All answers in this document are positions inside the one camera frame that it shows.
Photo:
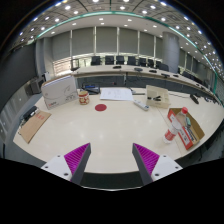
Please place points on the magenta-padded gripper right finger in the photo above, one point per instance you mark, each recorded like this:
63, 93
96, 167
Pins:
146, 159

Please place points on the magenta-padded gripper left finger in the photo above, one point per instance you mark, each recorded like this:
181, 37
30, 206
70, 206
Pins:
77, 159

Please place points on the clear red-capped water bottle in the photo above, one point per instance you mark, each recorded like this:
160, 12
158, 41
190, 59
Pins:
173, 128

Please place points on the white remote control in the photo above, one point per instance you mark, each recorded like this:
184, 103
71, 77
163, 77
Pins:
141, 105

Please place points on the green whiteboard eraser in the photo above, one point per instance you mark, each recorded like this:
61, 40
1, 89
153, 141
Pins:
188, 122

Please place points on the open brown cardboard box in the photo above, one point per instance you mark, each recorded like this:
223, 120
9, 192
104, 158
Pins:
195, 131

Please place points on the flat round red coaster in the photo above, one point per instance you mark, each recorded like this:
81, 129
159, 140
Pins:
100, 107

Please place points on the red and cream patterned mug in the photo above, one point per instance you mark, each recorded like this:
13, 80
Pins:
83, 97

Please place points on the open white box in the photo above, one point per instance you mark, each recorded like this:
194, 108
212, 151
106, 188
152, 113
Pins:
156, 96

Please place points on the white printer paper carton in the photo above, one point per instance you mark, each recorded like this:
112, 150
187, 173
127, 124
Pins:
58, 93

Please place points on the black desk phone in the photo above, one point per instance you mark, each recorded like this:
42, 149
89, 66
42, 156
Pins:
90, 89

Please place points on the white printed paper sheet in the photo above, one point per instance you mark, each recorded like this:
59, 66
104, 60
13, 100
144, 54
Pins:
116, 94

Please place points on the black tabletop microphone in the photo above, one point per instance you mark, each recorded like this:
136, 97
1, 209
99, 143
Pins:
194, 99

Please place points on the long curved conference desk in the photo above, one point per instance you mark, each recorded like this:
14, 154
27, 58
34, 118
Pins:
133, 71

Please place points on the row of black office chairs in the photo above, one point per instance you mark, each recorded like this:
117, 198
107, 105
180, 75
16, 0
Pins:
120, 60

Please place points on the group of round ceiling lights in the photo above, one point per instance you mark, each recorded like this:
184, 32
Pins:
122, 7

